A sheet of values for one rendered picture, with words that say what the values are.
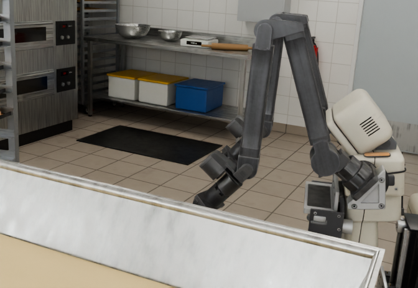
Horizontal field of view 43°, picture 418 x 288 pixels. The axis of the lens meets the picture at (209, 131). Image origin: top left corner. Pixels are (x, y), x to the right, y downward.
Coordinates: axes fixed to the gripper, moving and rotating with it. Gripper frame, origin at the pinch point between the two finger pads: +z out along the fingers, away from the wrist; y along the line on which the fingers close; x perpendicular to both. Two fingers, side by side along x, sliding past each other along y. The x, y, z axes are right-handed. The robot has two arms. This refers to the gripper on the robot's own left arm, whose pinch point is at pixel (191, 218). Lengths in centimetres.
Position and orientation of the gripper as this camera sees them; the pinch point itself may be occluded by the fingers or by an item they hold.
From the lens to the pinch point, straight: 162.6
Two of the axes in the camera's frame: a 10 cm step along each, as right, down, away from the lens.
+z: -6.6, 6.4, 3.9
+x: 6.0, 7.6, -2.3
